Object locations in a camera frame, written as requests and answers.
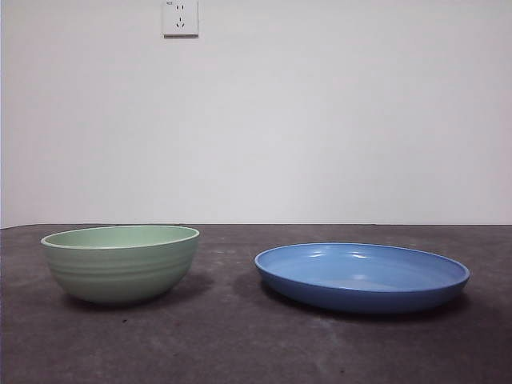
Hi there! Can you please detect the blue round plate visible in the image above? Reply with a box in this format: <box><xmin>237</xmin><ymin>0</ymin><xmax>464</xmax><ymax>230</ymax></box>
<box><xmin>254</xmin><ymin>242</ymin><xmax>471</xmax><ymax>314</ymax></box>

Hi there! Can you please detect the white wall socket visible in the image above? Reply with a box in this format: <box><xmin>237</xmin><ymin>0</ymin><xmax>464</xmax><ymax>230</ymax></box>
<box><xmin>161</xmin><ymin>0</ymin><xmax>200</xmax><ymax>39</ymax></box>

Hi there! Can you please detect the green ribbed bowl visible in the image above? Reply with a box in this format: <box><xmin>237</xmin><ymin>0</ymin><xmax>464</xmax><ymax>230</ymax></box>
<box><xmin>40</xmin><ymin>224</ymin><xmax>201</xmax><ymax>308</ymax></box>

